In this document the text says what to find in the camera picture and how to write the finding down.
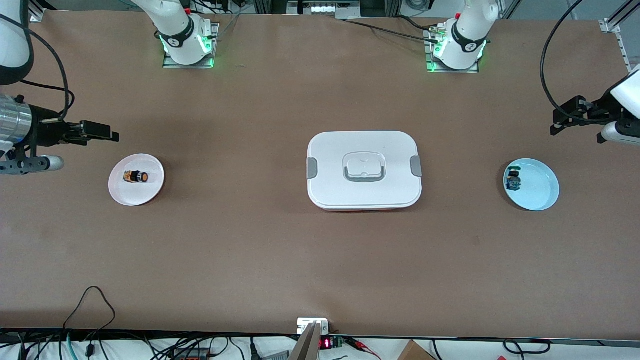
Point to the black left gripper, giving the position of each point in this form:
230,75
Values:
599,111

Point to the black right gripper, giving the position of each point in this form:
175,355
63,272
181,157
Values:
44,133

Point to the orange push button switch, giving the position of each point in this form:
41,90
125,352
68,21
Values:
137,177

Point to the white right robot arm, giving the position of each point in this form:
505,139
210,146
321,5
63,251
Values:
175,30

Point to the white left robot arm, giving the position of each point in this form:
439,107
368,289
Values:
465,40

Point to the round pink plate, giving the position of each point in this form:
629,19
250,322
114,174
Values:
140,192

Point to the round light blue plate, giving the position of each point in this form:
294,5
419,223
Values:
537,192

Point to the green-black small part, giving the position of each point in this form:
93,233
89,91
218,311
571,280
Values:
513,181

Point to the white lunch box grey latches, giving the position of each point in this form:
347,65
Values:
330,190

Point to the black device red lights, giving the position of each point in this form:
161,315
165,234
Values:
192,355

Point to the white power strip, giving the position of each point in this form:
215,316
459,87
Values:
322,9

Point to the brown cardboard piece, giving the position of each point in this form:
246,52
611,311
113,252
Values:
412,352

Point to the grey metal bar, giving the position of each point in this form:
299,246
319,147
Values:
307,345

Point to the circuit board red display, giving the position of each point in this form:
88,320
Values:
326,343

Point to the red clip lead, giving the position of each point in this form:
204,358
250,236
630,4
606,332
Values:
357,343

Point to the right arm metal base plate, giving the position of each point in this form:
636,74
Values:
172,62

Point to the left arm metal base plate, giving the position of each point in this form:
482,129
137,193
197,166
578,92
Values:
430,66

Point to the small white bracket box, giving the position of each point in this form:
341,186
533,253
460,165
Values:
305,324

